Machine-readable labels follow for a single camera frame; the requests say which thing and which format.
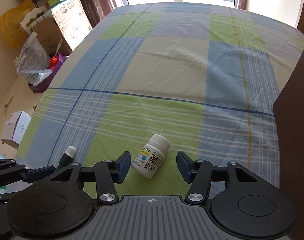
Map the green lip balm tube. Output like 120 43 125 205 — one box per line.
56 146 76 170

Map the white pill bottle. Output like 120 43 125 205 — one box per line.
131 134 171 179

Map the white small box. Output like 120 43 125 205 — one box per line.
1 111 31 149

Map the purple box on floor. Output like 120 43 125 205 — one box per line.
27 52 67 94

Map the checkered bed sheet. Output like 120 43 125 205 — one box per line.
16 3 304 195

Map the clear plastic bag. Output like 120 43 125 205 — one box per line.
15 31 52 86

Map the brown cardboard storage box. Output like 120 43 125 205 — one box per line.
273 50 304 239

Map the yellow plastic bag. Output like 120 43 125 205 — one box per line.
0 0 34 48

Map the patterned cardboard box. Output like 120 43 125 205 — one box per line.
19 0 93 55

